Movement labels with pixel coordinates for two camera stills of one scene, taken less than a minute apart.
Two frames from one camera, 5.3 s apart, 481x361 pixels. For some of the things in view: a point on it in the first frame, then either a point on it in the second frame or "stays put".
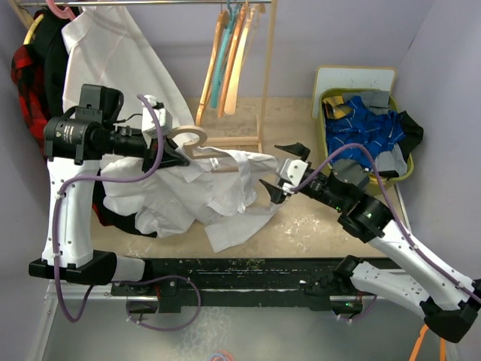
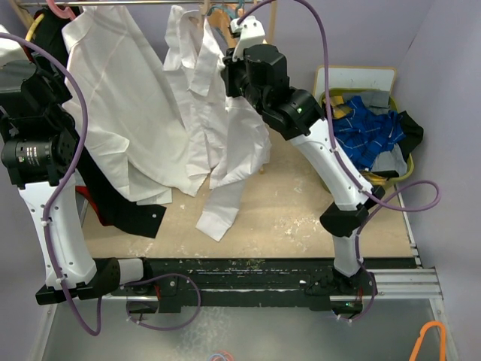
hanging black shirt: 48,36 stays put
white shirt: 214,189 to 234,140
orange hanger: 423,331 stays put
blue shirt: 362,126 stays put
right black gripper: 276,193 to 229,72
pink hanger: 65,13 stays put
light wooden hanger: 192,147 to 204,7
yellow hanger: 35,24 stays put
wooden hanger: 222,19 to 219,20
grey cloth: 377,102 stays put
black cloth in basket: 412,131 stays put
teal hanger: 227,35 to 231,10
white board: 336,77 stays put
